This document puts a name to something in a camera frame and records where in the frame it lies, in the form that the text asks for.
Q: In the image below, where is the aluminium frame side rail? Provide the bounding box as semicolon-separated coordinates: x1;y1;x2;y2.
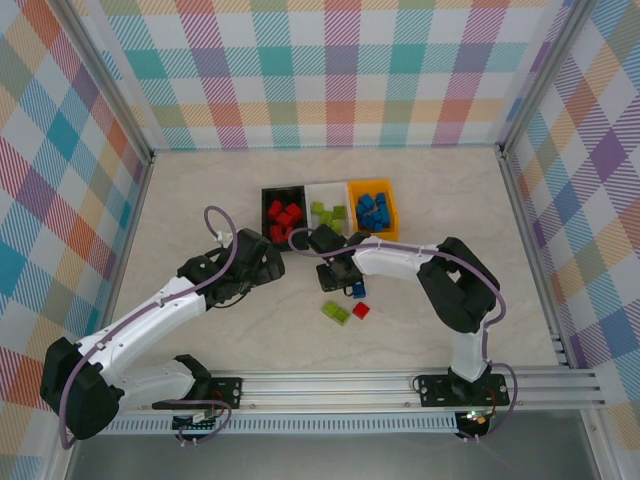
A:
94;152;156;336
498;144;574;371

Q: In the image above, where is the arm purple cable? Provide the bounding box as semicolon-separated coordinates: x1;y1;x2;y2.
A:
288;228;521;444
58;204;239;450

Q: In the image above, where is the black plastic container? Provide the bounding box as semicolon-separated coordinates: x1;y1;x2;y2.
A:
261;184;309;251

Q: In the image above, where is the long green lego brick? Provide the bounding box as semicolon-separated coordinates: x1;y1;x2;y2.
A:
321;301;351;326

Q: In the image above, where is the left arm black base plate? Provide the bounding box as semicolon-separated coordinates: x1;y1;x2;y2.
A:
152;377;244;412

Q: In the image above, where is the white plastic container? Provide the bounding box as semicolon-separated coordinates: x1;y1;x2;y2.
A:
304;182;351;237

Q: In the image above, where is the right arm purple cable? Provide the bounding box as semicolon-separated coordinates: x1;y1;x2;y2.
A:
288;228;521;444

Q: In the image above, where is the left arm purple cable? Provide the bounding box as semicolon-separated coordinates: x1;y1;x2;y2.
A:
58;204;239;450

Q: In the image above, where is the small labelled circuit board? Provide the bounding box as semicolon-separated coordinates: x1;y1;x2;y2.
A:
172;410;221;433

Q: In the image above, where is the long aluminium base rail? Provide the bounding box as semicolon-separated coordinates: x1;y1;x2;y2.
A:
114;367;609;417

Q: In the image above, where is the orange plastic container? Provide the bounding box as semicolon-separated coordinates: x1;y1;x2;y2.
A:
347;178;403;242

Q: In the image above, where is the aluminium frame corner post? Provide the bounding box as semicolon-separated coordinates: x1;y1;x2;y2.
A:
498;0;599;156
58;0;155;164

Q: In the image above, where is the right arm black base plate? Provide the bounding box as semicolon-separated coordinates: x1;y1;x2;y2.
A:
418;372;511;407

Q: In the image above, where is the white slotted cable duct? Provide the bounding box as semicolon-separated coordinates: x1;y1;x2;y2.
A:
102;418;459;435

